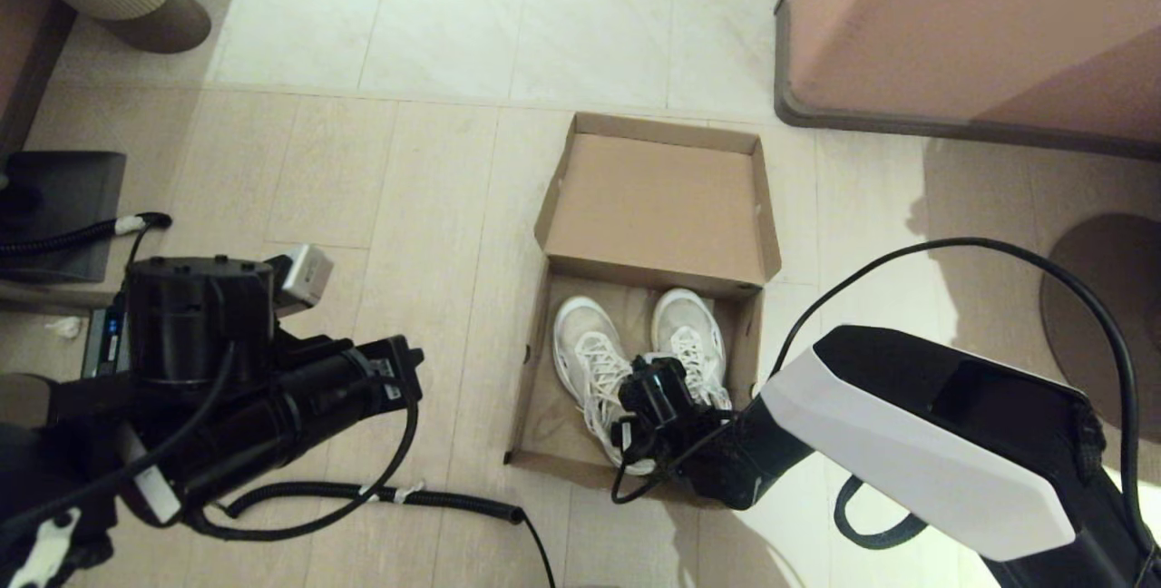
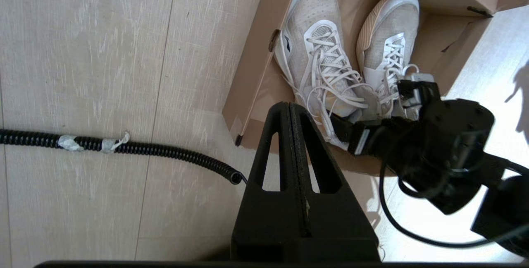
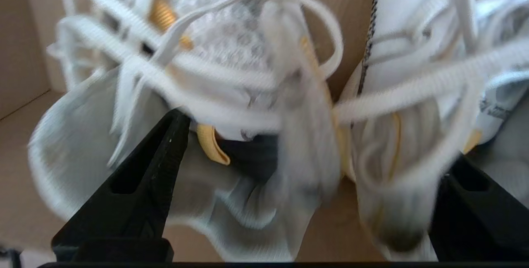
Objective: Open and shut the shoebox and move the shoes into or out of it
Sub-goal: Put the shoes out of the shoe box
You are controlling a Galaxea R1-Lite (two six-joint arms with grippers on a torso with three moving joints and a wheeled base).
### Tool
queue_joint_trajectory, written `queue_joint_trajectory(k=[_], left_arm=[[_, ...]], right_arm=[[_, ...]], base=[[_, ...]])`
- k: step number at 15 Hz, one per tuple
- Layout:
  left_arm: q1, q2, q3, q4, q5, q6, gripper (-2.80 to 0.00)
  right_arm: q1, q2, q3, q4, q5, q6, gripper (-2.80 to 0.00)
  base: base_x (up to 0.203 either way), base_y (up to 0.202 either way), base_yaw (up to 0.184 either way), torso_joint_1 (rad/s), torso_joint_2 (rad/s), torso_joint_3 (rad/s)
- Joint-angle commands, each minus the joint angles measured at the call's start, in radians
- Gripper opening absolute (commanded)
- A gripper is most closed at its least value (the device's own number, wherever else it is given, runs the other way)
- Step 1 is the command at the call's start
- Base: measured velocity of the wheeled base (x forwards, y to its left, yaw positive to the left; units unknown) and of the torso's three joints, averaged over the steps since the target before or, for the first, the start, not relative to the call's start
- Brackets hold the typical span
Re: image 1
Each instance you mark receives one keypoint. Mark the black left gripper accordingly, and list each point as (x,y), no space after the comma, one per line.
(345,388)

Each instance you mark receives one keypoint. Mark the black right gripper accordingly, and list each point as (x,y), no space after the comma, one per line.
(658,447)

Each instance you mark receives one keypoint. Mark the white lace-up sneaker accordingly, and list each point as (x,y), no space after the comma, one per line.
(689,325)
(585,343)

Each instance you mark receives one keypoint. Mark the brown cardboard shoe box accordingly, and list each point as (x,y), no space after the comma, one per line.
(653,207)

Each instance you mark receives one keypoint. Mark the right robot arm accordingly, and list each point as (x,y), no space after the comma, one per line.
(907,443)

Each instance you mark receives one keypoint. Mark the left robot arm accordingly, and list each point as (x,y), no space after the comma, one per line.
(200,325)

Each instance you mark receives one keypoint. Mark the small power adapter device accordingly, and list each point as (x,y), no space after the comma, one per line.
(107,343)

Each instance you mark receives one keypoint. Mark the crumpled white tissue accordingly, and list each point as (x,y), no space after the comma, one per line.
(65,328)

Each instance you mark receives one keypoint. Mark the dark grey square base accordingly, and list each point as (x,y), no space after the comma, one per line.
(73,198)

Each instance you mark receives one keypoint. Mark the brown wooden furniture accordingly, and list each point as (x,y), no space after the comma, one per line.
(23,53)

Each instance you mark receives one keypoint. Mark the round brown base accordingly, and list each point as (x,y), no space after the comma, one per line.
(1138,270)

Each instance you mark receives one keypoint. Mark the pink cabinet with dark plinth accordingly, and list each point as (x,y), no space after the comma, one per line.
(980,16)

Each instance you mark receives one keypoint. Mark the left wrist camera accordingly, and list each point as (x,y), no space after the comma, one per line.
(304,275)

